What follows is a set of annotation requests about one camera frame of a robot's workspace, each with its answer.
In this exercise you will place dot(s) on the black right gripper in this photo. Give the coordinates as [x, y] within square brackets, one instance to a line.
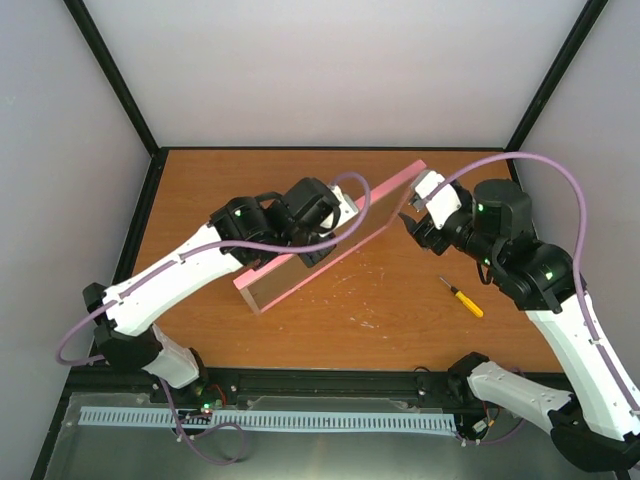
[428, 240]

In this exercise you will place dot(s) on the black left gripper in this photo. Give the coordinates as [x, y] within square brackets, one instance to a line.
[312, 257]

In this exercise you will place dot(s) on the yellow black flathead screwdriver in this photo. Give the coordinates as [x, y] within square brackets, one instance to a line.
[467, 302]

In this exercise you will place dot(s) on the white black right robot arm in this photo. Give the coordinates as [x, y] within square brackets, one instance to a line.
[592, 425]

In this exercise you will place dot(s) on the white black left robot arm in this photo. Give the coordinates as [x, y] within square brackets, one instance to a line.
[126, 334]

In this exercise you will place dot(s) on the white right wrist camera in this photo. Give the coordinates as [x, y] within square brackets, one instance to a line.
[429, 192]

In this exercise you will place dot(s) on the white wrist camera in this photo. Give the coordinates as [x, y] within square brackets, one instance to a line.
[429, 192]
[347, 206]

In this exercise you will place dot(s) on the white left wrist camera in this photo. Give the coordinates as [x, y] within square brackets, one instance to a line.
[347, 206]

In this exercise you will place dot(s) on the black aluminium mounting rail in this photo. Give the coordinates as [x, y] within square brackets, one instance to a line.
[238, 387]

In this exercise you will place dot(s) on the light blue cable duct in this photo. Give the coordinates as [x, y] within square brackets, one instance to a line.
[274, 421]

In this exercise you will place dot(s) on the black right frame post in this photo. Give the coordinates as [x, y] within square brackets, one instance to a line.
[579, 32]

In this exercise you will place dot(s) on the black frame post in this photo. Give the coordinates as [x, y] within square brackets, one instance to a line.
[101, 53]
[579, 32]

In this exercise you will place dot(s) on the black left frame post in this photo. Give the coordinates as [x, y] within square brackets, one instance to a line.
[101, 53]

